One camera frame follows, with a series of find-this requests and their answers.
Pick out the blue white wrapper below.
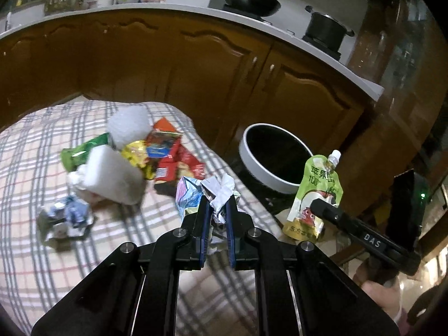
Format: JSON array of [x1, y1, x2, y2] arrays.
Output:
[[36, 196, 95, 245]]

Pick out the colourful paper wrapper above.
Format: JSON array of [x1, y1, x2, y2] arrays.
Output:
[[175, 174, 241, 228]]

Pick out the person's right hand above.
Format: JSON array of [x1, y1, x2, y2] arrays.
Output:
[[353, 262, 402, 323]]

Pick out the brown wooden kitchen cabinets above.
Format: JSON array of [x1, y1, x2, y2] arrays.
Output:
[[1, 8, 377, 214]]

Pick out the round trash bin silver rim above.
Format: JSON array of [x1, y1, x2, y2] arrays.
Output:
[[239, 123, 313, 195]]

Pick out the yellow snack wrapper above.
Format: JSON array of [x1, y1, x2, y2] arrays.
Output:
[[121, 140, 156, 180]]

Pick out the red snack wrapper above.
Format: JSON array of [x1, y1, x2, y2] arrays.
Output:
[[153, 139, 206, 197]]

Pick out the black cooking pot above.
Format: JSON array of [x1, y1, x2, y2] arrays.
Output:
[[302, 5, 355, 61]]

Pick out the white foam block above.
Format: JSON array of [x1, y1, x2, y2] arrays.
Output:
[[67, 145, 146, 206]]

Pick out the orange cartoon snack wrapper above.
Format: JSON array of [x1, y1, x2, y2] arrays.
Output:
[[145, 117, 183, 159]]

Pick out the green crumpled wrapper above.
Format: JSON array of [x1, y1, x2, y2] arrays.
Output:
[[60, 133, 109, 172]]

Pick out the green juice spout pouch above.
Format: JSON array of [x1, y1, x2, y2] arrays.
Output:
[[283, 150, 343, 243]]

